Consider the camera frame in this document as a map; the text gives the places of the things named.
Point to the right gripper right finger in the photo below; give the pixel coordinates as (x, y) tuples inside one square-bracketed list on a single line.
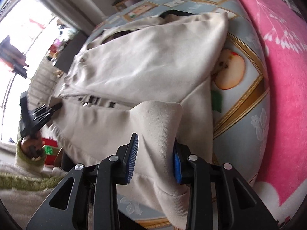
[(181, 165)]

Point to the fruit-pattern blue bed sheet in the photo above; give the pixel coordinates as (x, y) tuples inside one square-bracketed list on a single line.
[(241, 113)]

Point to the beige jacket with black trim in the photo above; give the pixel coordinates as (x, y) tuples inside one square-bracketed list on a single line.
[(151, 77)]

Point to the left green sleeve forearm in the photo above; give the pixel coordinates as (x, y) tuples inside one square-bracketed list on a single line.
[(30, 164)]

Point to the pink blanket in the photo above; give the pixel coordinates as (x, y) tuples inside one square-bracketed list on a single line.
[(281, 181)]

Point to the dark grey cabinet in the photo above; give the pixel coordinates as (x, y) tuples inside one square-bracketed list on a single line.
[(66, 56)]

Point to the left hand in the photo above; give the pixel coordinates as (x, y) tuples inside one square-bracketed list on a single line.
[(32, 147)]

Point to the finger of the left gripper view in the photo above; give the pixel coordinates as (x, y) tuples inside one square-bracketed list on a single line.
[(54, 107)]

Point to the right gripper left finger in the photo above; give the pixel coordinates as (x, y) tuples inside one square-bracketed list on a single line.
[(127, 155)]

